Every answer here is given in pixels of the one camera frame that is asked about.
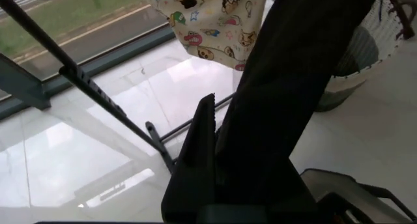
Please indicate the white laundry basket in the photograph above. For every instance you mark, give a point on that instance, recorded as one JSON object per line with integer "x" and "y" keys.
{"x": 374, "y": 38}

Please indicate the black garment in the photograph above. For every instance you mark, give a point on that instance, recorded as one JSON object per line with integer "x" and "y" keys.
{"x": 293, "y": 71}

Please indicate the black clothes rack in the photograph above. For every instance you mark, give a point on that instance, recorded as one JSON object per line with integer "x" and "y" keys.
{"x": 81, "y": 78}

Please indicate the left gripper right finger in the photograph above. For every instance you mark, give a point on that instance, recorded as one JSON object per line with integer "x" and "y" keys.
{"x": 277, "y": 204}

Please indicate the cream printed shorts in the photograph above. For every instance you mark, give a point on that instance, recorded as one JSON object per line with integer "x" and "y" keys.
{"x": 211, "y": 22}

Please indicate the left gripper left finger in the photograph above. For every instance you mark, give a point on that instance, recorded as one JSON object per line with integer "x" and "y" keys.
{"x": 195, "y": 185}

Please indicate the window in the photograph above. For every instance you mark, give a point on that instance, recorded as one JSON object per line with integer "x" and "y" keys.
{"x": 19, "y": 87}

